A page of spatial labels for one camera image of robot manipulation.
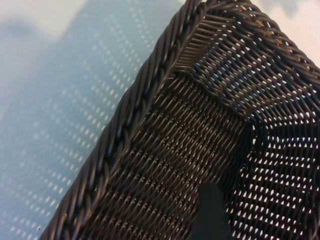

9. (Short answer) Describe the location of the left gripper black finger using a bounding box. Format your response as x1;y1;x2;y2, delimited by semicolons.
196;183;230;240

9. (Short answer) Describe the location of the dark brown wicker basket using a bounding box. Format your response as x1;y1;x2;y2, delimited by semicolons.
38;0;320;240

